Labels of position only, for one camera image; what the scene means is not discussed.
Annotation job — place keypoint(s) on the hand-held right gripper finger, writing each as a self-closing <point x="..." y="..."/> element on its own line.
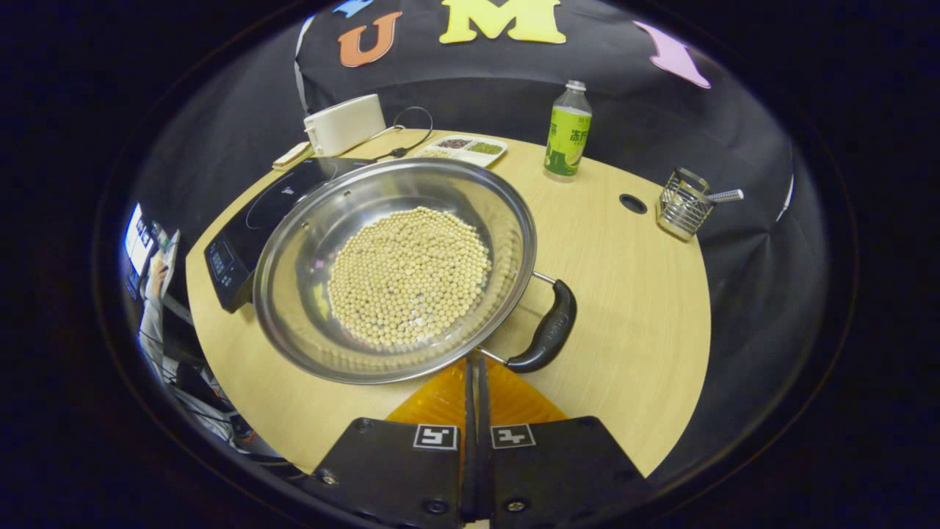
<point x="483" y="455"/>
<point x="470" y="455"/>

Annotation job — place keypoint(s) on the heap of soybeans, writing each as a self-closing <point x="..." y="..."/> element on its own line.
<point x="407" y="279"/>

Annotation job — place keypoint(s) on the black induction cooktop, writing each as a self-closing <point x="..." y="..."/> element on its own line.
<point x="235" y="257"/>

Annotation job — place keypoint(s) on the white divided bean dish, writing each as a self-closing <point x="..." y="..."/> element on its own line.
<point x="470" y="153"/>

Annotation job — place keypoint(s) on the green label drink bottle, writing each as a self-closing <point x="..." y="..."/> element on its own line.
<point x="567" y="139"/>

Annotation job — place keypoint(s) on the sandwich on small tray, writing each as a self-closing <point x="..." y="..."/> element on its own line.
<point x="292" y="154"/>

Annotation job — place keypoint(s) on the white toaster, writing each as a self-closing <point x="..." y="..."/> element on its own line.
<point x="345" y="125"/>

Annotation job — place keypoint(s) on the computer monitor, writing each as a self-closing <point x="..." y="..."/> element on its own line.
<point x="136" y="242"/>

